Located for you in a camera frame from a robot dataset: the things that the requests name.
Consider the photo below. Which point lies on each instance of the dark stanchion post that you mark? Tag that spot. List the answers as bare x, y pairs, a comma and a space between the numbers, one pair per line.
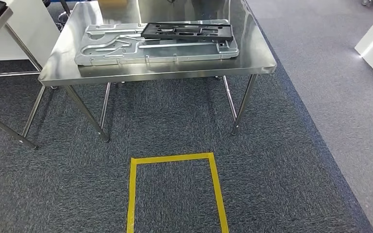
64, 8

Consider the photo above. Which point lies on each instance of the brown cardboard box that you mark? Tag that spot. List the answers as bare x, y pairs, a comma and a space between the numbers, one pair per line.
112, 2

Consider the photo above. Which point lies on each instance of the stainless steel workbench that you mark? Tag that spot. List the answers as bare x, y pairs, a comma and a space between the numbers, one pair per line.
189, 69

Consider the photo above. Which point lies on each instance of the white board panel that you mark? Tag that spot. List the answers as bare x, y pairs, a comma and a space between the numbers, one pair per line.
38, 32

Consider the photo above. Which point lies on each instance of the stainless steel side table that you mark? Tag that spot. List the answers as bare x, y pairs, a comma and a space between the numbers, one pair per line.
0, 75

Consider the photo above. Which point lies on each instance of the grey metal fixture plate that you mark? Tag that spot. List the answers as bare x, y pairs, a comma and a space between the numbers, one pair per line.
173, 51

